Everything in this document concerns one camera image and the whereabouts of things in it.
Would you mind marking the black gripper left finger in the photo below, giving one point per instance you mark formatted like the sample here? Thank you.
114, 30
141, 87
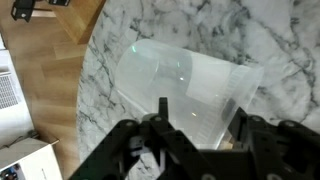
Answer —
156, 146

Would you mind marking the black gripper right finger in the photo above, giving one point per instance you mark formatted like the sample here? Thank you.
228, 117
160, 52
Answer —
283, 150

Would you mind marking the white flat device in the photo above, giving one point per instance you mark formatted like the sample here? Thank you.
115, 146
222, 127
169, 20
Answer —
10, 96

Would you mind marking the white cardboard box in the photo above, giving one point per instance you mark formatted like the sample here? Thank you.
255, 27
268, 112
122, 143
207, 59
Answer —
33, 163

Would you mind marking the large clear plastic container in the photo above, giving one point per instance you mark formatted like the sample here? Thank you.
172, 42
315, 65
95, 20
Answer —
200, 86

